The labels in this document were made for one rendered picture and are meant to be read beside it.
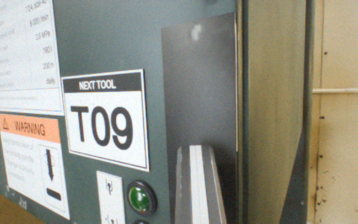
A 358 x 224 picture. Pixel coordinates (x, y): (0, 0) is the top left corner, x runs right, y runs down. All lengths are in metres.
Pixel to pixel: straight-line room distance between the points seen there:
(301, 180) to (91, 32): 0.78
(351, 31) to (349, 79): 0.19
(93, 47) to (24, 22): 0.11
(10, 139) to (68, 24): 0.20
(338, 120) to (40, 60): 1.10
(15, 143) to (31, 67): 0.11
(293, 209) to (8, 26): 0.89
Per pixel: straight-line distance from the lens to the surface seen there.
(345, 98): 1.15
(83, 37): 0.19
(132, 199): 0.17
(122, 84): 0.16
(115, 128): 0.17
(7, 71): 0.33
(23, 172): 0.34
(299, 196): 0.88
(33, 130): 0.29
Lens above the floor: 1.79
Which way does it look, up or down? 7 degrees down
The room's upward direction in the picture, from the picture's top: 2 degrees counter-clockwise
